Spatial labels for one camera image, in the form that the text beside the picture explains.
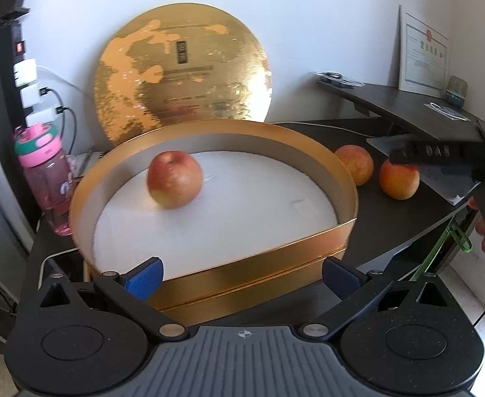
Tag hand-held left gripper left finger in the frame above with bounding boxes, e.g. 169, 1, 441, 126
39, 256, 189, 340

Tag black charger cable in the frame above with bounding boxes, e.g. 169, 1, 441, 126
40, 87, 68, 112
56, 107, 78, 156

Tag framed white certificate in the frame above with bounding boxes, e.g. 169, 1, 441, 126
398, 5, 450, 94

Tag white face mask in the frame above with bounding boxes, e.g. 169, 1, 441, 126
424, 101, 473, 123

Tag white charger plug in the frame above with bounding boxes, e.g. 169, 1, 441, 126
21, 84, 50, 109
13, 59, 39, 88
25, 106, 64, 127

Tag round gold box lid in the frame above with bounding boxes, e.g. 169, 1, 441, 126
94, 2, 274, 150

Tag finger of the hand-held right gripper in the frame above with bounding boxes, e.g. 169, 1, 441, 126
389, 141, 480, 175

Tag pink water bottle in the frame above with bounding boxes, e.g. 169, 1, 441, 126
13, 122, 76, 237

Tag black power strip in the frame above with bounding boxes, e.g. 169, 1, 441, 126
0, 21, 31, 121

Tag dark raised desk shelf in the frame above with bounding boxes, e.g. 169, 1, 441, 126
317, 78, 485, 143

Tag spiral notebook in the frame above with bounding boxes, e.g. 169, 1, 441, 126
74, 151, 107, 171

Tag dark desktop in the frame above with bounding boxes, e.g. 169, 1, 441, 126
3, 120, 482, 381

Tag round gold box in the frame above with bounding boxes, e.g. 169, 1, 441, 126
69, 119, 358, 327

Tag small green card stand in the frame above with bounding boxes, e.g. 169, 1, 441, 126
446, 75, 468, 109

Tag red yellow apple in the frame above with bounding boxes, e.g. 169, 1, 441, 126
147, 151, 204, 209
334, 145, 374, 187
379, 159, 421, 201

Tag green plastic clip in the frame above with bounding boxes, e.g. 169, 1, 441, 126
409, 219, 473, 283

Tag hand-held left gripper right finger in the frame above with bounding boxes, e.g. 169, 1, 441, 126
298, 256, 448, 340

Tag white paper sheets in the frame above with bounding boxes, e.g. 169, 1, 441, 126
366, 134, 481, 206

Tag thin white desk cable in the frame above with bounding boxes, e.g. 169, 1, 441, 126
272, 121, 368, 138

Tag white charger cable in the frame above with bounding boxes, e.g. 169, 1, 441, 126
36, 65, 97, 92

